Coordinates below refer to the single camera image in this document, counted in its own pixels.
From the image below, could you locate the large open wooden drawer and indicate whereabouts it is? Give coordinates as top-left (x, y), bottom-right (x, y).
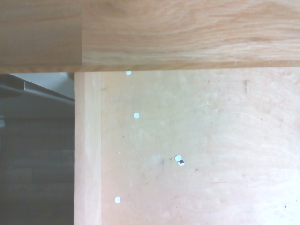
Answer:
top-left (74, 67), bottom-right (300, 225)

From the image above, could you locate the stainless steel dishwasher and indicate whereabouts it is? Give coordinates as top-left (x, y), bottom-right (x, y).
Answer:
top-left (0, 72), bottom-right (75, 225)

